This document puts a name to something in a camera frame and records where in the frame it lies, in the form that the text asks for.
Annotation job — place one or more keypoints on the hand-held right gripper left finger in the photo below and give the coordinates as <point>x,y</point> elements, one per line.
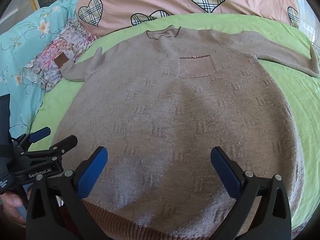
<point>91,173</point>

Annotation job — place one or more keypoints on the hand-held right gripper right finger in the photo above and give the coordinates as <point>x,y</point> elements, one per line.
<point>226,172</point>

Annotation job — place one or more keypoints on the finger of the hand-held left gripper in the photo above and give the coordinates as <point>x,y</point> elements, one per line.
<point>40,133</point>
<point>63,143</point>

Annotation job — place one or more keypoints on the beige knit sweater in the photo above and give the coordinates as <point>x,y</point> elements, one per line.
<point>162,117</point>

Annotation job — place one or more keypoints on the person's left hand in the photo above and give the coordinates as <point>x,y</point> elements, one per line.
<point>12,205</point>

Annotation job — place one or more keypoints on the purple floral ruffled pillow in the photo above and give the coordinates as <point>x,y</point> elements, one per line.
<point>57,45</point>

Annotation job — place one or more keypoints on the turquoise floral bedding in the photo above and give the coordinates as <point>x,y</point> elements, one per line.
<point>22,37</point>

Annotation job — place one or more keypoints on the green bedsheet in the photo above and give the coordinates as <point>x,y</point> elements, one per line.
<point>295,92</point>

